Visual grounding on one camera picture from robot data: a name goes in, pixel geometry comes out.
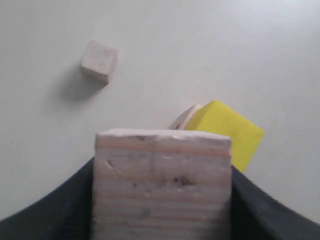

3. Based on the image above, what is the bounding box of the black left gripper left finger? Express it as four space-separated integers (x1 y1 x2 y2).
0 159 94 240

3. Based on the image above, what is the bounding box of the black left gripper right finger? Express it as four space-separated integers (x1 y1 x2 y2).
230 167 320 240

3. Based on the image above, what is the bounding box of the medium wooden cube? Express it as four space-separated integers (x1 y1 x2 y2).
91 129 232 240

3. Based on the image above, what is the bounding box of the yellow cube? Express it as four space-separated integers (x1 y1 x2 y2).
185 100 265 173

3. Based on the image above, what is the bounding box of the large wooden cube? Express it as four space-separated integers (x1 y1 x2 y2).
169 104 202 130

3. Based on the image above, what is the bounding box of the small wooden cube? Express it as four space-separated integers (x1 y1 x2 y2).
80 41 118 85

